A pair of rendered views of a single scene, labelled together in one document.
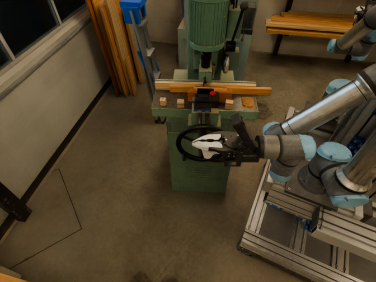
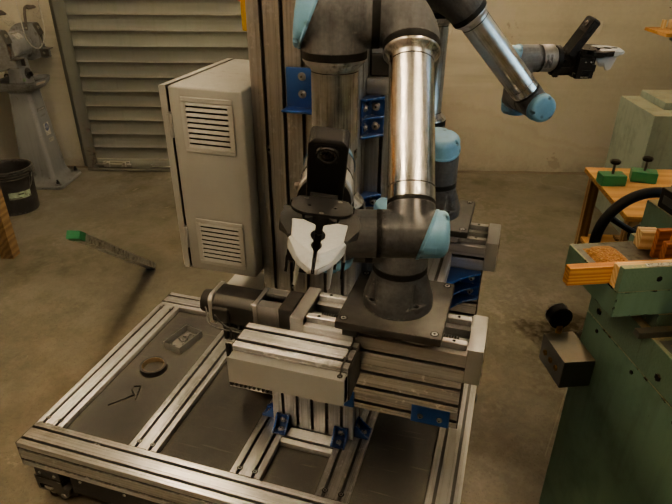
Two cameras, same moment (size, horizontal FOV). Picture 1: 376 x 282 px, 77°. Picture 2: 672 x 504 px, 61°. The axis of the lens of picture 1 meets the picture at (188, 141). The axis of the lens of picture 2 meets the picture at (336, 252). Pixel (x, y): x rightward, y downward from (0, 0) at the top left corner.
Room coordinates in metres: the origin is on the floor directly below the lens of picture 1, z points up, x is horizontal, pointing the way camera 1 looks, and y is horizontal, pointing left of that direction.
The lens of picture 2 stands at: (2.07, -1.10, 1.52)
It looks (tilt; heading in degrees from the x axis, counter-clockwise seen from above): 29 degrees down; 171
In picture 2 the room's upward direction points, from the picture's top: straight up
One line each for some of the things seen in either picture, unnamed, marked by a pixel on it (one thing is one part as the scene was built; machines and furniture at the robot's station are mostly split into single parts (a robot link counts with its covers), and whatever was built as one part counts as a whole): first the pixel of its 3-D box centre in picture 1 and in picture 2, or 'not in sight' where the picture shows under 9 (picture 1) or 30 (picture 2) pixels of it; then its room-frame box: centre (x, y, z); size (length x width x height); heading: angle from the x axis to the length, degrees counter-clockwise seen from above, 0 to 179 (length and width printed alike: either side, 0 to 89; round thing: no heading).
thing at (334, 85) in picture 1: (338, 93); (398, 233); (1.04, -0.81, 0.98); 0.13 x 0.12 x 0.14; 78
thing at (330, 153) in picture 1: (330, 160); (437, 155); (0.59, -0.59, 0.98); 0.13 x 0.12 x 0.14; 0
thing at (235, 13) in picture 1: (234, 22); not in sight; (1.38, -0.26, 1.23); 0.09 x 0.08 x 0.15; 177
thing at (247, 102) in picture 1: (248, 101); (609, 255); (1.07, -0.34, 0.91); 0.10 x 0.07 x 0.02; 177
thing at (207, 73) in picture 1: (205, 71); not in sight; (1.19, -0.10, 1.03); 0.14 x 0.07 x 0.09; 177
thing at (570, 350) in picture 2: not in sight; (564, 358); (1.02, -0.35, 0.58); 0.12 x 0.08 x 0.08; 177
